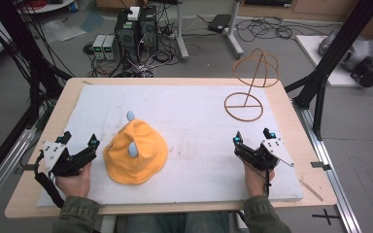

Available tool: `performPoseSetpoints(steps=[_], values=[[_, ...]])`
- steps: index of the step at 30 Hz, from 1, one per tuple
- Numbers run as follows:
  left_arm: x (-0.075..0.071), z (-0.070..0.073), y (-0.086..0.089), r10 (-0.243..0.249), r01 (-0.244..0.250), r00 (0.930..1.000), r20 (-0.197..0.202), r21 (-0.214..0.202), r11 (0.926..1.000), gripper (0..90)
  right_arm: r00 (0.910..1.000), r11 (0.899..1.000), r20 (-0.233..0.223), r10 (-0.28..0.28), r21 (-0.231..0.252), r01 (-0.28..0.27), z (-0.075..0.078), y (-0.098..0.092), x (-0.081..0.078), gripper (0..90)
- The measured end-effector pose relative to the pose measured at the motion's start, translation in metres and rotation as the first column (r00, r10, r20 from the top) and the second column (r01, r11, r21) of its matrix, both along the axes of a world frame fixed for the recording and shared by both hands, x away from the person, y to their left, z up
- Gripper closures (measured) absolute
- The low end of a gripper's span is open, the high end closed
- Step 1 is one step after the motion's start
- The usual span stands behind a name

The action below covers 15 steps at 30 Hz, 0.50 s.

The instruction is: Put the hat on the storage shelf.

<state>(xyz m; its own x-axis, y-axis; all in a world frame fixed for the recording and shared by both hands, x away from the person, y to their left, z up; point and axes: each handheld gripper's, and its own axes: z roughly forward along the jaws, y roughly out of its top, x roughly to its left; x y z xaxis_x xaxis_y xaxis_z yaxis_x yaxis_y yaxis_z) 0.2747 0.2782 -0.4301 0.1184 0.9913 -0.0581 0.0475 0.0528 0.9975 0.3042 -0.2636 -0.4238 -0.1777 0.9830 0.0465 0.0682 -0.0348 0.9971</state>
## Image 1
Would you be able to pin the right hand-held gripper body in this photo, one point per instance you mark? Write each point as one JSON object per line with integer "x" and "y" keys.
{"x": 265, "y": 157}

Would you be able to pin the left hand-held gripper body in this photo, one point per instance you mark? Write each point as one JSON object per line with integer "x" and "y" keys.
{"x": 58, "y": 161}

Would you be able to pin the yellow hat with blue ears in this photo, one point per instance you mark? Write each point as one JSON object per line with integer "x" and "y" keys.
{"x": 142, "y": 161}

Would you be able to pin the person's right hand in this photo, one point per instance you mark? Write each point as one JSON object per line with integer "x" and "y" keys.
{"x": 255, "y": 183}

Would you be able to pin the person's left hand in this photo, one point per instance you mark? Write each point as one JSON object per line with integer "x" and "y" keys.
{"x": 74, "y": 185}

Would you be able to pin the white foam board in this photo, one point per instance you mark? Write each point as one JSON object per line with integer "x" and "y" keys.
{"x": 191, "y": 129}

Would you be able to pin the thin wooden stick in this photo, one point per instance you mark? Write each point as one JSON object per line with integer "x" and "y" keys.
{"x": 311, "y": 190}

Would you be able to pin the white floor board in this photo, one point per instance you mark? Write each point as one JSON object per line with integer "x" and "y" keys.
{"x": 311, "y": 48}

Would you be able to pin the grey power supply unit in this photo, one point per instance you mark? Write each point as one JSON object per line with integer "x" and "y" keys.
{"x": 110, "y": 48}
{"x": 98, "y": 47}

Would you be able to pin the grey metal stand leg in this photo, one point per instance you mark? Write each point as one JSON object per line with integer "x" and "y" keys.
{"x": 182, "y": 35}
{"x": 233, "y": 35}

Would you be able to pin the person's legs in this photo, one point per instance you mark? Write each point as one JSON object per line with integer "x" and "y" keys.
{"x": 175, "y": 223}

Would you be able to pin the clear plastic sheet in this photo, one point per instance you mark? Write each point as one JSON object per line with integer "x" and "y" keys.
{"x": 61, "y": 30}

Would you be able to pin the black computer tower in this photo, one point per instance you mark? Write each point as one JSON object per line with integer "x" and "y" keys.
{"x": 127, "y": 35}
{"x": 149, "y": 32}

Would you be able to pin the black device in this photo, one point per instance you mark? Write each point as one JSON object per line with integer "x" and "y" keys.
{"x": 367, "y": 73}

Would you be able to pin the flat black box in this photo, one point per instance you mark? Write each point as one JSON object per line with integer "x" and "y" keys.
{"x": 219, "y": 23}

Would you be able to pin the grey rounded device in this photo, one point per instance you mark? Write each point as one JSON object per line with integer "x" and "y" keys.
{"x": 359, "y": 51}

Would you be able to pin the small white box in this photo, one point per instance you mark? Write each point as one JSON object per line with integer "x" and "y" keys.
{"x": 134, "y": 13}

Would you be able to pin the aluminium rail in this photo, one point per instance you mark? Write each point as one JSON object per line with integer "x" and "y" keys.
{"x": 330, "y": 168}
{"x": 6, "y": 168}

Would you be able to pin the black metal frame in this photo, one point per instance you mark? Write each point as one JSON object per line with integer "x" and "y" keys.
{"x": 22, "y": 48}
{"x": 333, "y": 55}

